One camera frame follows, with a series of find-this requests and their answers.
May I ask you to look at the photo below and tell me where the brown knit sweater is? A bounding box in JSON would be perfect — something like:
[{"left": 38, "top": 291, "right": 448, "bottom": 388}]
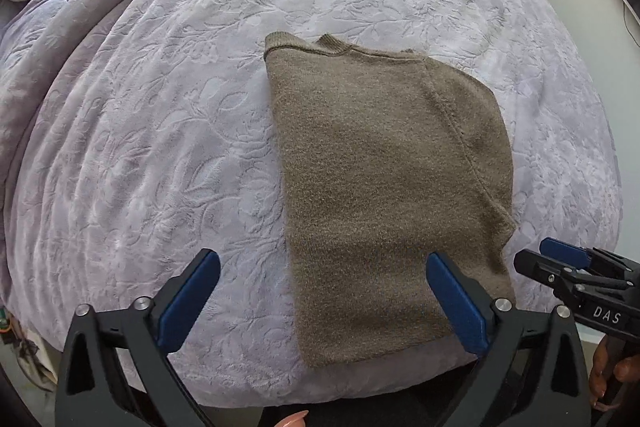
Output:
[{"left": 264, "top": 31, "right": 515, "bottom": 367}]

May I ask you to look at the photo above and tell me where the right hand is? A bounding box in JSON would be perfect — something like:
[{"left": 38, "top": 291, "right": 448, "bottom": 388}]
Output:
[{"left": 589, "top": 336, "right": 639, "bottom": 412}]

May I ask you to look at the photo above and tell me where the left hand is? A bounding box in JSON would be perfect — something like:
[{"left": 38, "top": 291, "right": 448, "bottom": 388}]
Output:
[{"left": 274, "top": 411, "right": 308, "bottom": 427}]

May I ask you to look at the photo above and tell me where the lavender embossed bedspread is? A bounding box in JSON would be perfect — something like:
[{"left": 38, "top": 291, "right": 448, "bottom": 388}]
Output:
[{"left": 1, "top": 0, "right": 623, "bottom": 407}]

